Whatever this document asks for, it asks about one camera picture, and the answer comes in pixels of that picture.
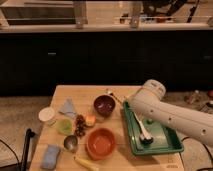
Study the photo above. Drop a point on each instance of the metal kitchen tongs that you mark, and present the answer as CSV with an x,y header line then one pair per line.
x,y
144,136

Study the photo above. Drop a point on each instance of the black chair frame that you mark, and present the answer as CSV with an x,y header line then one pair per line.
x,y
22,163

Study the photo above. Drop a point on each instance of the blue folded cloth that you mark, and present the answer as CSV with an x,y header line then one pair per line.
x,y
68,109

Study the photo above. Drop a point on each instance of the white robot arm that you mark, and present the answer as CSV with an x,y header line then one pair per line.
x,y
147,101

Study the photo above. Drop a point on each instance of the orange bowl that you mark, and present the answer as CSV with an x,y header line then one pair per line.
x,y
100,143

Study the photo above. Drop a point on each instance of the brown grape bunch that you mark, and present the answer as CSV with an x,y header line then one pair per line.
x,y
80,125

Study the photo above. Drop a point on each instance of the orange peach fruit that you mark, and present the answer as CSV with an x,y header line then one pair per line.
x,y
90,120

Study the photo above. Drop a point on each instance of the white lidded cup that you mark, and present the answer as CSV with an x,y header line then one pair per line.
x,y
47,115

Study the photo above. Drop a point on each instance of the blue sponge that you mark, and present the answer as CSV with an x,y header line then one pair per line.
x,y
50,156

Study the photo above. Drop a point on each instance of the light green small cup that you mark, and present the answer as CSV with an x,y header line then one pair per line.
x,y
64,126

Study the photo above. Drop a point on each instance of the wooden spoon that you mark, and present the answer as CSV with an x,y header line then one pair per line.
x,y
114,96

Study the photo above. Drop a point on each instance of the dark maroon bowl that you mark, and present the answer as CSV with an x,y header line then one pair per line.
x,y
104,105

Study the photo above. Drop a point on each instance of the small metal cup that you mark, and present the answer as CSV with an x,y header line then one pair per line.
x,y
71,143

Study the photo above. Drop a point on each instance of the green plastic tray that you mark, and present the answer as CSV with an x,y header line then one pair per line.
x,y
165,140

